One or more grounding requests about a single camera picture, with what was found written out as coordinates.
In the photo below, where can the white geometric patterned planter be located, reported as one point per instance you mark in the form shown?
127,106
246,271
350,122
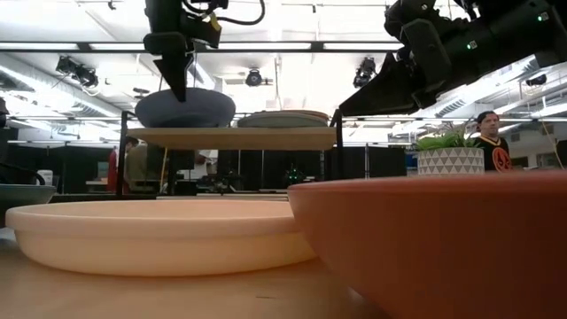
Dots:
449,161

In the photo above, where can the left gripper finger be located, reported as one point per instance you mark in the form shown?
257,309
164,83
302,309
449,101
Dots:
175,73

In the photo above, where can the black aluminium rig frame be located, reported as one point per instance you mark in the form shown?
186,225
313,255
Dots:
266,51

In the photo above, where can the green potted plant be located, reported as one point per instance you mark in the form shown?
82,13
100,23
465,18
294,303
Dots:
438,142

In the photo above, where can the light teal plate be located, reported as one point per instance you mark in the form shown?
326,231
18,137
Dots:
274,122

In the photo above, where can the white plastic bucket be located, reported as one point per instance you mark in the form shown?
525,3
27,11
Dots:
45,177

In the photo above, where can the blue-grey bowl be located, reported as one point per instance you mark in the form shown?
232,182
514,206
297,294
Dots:
199,111

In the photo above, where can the cream plate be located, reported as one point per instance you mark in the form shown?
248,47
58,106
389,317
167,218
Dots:
155,239

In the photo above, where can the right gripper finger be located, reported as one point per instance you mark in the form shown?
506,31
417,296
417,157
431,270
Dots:
385,95

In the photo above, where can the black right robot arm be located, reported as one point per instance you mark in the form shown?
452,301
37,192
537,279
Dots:
522,35

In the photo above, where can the light brown plate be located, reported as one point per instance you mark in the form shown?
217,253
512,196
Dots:
316,114

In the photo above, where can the person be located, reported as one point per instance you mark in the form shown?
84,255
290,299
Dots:
142,168
494,155

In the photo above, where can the black ceiling spotlight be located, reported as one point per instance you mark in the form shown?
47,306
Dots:
253,77
77,71
537,80
365,71

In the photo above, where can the dark orange plate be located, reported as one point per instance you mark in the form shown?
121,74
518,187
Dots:
443,248

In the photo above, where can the dark teal bowl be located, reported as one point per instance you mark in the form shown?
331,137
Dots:
24,199

